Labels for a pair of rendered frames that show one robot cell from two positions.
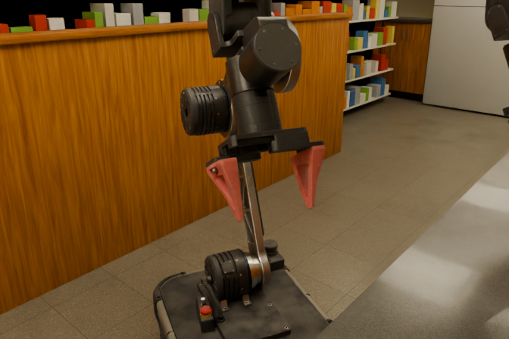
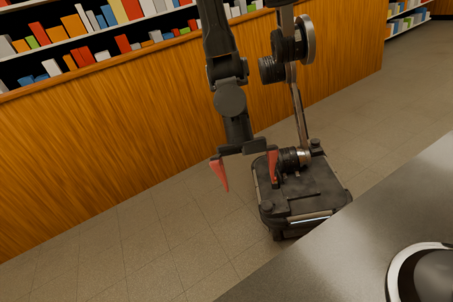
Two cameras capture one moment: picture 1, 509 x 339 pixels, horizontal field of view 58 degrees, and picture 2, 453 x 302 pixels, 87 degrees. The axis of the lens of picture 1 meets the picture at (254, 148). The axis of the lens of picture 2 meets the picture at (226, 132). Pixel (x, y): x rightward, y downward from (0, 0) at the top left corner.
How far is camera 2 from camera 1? 0.29 m
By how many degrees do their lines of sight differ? 29
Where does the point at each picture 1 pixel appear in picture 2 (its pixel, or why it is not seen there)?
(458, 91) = not seen: outside the picture
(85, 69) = not seen: hidden behind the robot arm
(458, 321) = (361, 274)
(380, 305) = (313, 247)
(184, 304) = (265, 172)
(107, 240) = not seen: hidden behind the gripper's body
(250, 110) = (228, 129)
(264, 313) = (307, 182)
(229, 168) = (215, 167)
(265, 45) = (220, 100)
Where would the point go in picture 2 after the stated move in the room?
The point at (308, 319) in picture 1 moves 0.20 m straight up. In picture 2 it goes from (332, 187) to (333, 162)
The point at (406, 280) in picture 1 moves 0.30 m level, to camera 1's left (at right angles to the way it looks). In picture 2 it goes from (339, 229) to (209, 208)
